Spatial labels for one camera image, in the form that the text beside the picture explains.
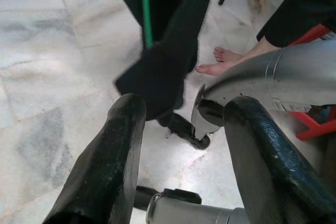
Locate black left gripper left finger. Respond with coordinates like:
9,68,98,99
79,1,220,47
43,92,147,224

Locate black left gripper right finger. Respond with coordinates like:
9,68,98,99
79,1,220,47
222,95,336,224

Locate black shirt green logo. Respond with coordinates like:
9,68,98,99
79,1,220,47
114,0,220,127

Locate green plastic hanger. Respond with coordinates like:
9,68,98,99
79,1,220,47
140,0,201,49

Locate red plastic stool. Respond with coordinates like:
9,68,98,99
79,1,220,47
287,23,336,141

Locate person bare foot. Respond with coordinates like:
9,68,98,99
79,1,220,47
195,46,279,74

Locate person leg black trousers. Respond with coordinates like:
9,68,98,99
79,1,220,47
256,0,336,49

